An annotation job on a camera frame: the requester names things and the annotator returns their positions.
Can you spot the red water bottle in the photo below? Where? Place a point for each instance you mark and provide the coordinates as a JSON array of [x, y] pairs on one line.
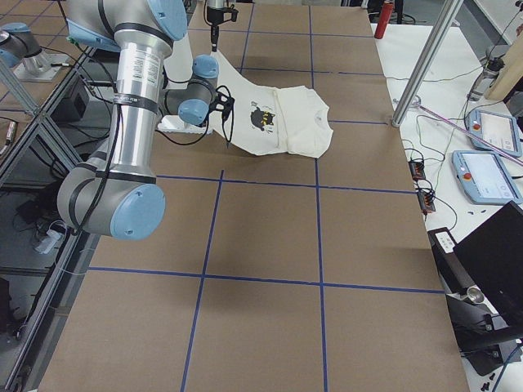
[[384, 18]]

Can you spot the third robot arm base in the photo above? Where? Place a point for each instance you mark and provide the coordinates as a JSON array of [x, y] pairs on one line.
[[21, 51]]

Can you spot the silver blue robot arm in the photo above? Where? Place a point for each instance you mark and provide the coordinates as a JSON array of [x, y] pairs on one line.
[[217, 2], [114, 193]]

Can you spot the grey drinking bottle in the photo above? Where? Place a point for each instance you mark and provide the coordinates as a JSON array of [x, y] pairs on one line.
[[493, 63]]

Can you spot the aluminium frame post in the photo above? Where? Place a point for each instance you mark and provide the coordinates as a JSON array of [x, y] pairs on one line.
[[436, 37]]

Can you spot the blue teach pendant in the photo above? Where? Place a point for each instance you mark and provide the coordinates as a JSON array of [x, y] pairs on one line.
[[484, 178], [500, 130]]

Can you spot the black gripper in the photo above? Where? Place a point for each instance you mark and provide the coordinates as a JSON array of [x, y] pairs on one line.
[[225, 130], [213, 18]]

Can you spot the cream long-sleeve cat shirt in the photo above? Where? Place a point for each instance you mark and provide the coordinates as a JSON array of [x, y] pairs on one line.
[[272, 120]]

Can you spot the far blue teach pendant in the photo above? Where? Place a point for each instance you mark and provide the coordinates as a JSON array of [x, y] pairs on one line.
[[500, 130]]

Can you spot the near blue teach pendant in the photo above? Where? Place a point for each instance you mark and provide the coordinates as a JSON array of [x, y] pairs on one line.
[[484, 178]]

